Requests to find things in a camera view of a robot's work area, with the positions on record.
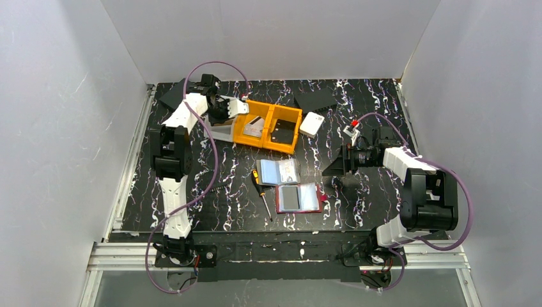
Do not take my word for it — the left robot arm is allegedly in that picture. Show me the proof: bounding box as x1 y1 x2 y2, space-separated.
149 74 220 265

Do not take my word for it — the aluminium table rail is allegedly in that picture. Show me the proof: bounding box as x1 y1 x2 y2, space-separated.
79 84 157 306

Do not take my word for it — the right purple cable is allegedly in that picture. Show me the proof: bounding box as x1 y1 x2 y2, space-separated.
355 112 474 292

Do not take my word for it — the black yellow screwdriver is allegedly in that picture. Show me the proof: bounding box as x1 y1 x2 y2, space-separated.
251 169 274 222

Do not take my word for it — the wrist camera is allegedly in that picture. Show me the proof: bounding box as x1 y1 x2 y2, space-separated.
343 120 360 146
227 97 250 118

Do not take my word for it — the grey card in red holder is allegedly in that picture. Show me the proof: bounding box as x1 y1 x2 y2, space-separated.
281 186 300 211

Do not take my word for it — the yellow bin with silver card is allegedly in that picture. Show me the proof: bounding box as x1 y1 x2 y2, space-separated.
233 100 271 148

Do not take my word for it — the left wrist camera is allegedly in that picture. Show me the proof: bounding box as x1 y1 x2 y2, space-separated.
227 97 250 118

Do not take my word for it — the black flat box left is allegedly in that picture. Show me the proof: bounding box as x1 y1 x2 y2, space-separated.
159 79 185 111

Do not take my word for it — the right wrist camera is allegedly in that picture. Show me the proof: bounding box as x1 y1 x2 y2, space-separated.
343 120 360 146

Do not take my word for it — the black flat box right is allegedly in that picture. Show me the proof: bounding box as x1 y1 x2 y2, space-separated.
293 88 337 114

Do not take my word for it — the black card in bin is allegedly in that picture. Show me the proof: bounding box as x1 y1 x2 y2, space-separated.
270 119 296 145

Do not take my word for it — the yellow bin with black card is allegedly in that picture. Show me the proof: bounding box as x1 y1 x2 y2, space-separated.
262 104 302 154

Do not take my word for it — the black flat box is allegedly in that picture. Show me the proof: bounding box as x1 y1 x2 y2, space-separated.
293 88 337 114
159 79 185 111

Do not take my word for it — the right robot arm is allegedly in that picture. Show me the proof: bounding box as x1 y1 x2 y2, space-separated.
322 127 458 253

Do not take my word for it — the white small box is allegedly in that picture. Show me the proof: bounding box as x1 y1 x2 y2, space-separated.
299 112 325 138

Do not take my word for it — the red card holder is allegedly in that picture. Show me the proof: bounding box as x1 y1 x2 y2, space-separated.
275 183 324 214

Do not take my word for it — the silver VIP card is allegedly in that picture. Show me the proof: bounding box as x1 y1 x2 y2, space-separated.
243 116 265 138

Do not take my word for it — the white plastic bin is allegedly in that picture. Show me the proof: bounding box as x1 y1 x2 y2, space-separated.
205 94 237 142

